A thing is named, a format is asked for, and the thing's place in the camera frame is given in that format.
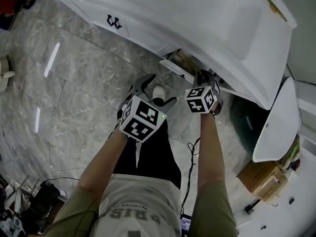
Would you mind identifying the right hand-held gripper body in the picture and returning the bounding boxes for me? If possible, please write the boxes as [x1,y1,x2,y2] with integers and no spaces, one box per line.
[184,82,224,116]

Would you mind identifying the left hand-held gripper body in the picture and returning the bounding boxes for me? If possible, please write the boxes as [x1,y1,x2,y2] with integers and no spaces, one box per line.
[117,90,168,142]

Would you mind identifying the white vanity drawer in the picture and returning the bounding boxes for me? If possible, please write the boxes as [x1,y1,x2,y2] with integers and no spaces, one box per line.
[159,48,223,86]

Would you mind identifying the person's right forearm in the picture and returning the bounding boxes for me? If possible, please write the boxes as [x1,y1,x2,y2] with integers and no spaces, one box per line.
[196,112,226,190]

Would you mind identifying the person's left forearm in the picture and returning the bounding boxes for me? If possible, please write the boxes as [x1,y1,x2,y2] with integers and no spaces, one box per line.
[75,129,129,200]

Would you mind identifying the white ceramic sink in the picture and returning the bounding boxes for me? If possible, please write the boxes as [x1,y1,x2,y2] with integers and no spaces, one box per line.
[32,0,298,111]

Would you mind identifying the person's white shoe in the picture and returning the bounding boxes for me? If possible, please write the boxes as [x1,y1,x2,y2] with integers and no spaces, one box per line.
[152,85,167,101]

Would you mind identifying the person's black trousers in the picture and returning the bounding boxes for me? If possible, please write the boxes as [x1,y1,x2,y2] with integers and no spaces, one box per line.
[112,100,182,190]

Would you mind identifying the white cabinet door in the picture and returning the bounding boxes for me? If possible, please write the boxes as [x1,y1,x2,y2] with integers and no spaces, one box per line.
[122,18,179,57]
[71,0,112,28]

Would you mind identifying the white oval basin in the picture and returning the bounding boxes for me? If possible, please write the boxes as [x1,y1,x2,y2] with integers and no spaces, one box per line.
[229,77,301,163]

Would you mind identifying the person's grey printed t-shirt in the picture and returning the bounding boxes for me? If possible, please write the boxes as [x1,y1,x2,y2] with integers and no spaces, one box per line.
[90,174,184,237]

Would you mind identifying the flat gold-edged tray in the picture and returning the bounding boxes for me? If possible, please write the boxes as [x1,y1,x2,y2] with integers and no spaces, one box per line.
[258,0,289,23]

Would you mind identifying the closed cardboard box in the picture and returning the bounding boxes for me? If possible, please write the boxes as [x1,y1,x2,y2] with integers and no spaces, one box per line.
[236,160,288,202]

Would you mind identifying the open cardboard box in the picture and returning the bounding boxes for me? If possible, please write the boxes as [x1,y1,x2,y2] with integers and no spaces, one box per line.
[280,134,301,173]

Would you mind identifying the green plastic item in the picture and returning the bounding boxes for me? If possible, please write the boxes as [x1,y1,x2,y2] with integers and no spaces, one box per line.
[289,142,298,160]

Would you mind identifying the black case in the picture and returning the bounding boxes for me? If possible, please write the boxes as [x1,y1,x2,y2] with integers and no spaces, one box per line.
[37,180,69,222]

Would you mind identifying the small screen device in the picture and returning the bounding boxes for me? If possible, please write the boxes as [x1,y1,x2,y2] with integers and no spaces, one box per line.
[180,215,192,237]

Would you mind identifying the black round roll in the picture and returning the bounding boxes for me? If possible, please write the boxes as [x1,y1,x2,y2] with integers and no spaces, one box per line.
[23,0,38,10]

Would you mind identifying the black cable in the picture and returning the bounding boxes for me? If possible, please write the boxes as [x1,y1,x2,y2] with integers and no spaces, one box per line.
[180,137,201,220]

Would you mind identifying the white window frame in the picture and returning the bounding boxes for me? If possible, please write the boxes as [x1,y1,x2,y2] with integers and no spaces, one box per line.
[283,63,316,158]

